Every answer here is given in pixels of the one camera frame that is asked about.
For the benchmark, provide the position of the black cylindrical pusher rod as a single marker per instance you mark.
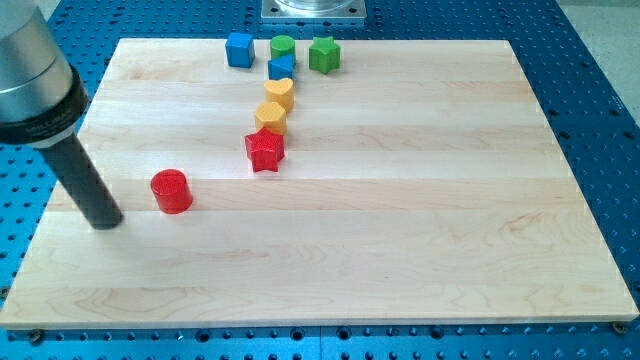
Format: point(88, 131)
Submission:
point(77, 174)

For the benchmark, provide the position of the red cylinder block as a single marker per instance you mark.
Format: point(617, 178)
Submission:
point(171, 191)

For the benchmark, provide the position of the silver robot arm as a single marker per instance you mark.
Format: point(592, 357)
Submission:
point(42, 97)

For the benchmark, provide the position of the red star block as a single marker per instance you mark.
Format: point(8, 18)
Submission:
point(265, 149)

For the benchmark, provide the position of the green star block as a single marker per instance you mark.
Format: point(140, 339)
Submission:
point(324, 55)

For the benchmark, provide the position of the blue cube block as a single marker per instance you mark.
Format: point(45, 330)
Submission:
point(240, 50)

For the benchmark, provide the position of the yellow hexagon block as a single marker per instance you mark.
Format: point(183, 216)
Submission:
point(272, 116)

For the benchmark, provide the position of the yellow heart block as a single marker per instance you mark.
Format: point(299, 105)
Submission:
point(281, 91)

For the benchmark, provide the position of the blue triangle block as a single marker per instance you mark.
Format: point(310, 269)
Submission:
point(281, 67)

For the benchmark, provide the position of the green cylinder block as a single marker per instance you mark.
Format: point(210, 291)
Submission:
point(282, 45)

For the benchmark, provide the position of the light wooden board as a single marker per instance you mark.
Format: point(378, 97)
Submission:
point(421, 184)

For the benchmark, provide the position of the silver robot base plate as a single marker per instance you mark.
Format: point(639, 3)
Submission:
point(313, 11)

